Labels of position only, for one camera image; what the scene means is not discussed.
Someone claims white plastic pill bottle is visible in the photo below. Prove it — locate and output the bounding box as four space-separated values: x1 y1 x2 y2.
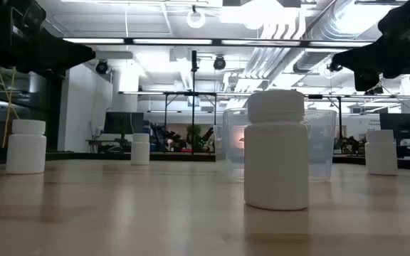
5 119 48 175
243 89 311 211
364 129 399 176
130 132 151 166

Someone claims black round ceiling spotlight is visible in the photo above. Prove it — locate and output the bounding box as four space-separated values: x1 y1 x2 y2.
213 55 227 71
95 59 110 75
327 60 344 73

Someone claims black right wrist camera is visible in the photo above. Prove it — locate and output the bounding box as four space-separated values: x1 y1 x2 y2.
378 0 410 36

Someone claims black background table frame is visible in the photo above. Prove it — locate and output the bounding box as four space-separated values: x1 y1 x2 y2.
162 91 219 154
303 94 345 145

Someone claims black tripod stand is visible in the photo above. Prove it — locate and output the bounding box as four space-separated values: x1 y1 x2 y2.
189 49 199 154

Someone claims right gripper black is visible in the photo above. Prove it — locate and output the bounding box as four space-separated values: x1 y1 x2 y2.
332 31 410 92

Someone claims green potted background plant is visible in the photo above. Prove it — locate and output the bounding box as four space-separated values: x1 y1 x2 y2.
186 124 203 153

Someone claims black computer monitor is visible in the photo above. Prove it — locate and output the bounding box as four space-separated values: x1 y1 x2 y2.
379 112 410 140
103 112 144 140

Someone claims clear plastic basket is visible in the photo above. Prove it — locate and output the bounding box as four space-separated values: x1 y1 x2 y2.
214 107 337 183

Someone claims dark background desk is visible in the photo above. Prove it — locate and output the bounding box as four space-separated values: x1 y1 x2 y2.
85 138 137 154

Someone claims white ring light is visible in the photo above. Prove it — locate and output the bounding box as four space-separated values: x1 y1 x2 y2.
185 9 206 29

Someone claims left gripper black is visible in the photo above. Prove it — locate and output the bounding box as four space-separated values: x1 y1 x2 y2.
0 33 97 92

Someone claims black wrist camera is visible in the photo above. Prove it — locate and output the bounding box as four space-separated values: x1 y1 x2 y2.
0 0 48 39
378 0 410 36

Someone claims yellow cable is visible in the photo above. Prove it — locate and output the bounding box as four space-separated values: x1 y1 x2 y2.
0 65 21 149

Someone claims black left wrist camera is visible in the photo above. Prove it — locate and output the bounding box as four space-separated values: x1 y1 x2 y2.
0 0 48 39

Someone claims long ceiling light strip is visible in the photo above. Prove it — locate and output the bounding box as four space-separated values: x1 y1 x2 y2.
62 37 373 48

